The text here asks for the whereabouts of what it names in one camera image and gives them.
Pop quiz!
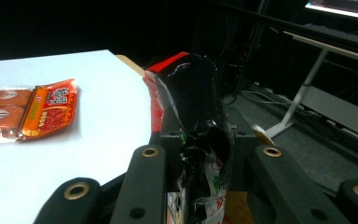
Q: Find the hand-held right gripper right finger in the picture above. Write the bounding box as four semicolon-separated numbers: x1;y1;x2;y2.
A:
230;126;350;224

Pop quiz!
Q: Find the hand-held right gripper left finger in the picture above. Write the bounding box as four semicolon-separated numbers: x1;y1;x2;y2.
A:
109;108;183;224

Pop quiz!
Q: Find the red and black food packet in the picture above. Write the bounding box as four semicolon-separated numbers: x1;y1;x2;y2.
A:
142;50;235;224

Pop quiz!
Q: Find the white table mat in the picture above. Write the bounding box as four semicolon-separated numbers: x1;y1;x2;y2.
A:
0;49;152;224

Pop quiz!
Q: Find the orange snack packet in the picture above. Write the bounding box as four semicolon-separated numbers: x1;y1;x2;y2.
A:
0;77;79;145

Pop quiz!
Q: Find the dark keyboard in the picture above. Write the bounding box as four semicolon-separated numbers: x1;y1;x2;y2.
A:
303;22;358;49

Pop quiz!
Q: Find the monitor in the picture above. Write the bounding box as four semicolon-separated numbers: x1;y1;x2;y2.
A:
304;0;358;21

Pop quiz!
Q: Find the white cable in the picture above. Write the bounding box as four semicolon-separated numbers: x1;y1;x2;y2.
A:
240;89;294;110

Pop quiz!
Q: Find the white metal desk frame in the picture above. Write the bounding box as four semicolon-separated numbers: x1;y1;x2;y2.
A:
265;30;358;145

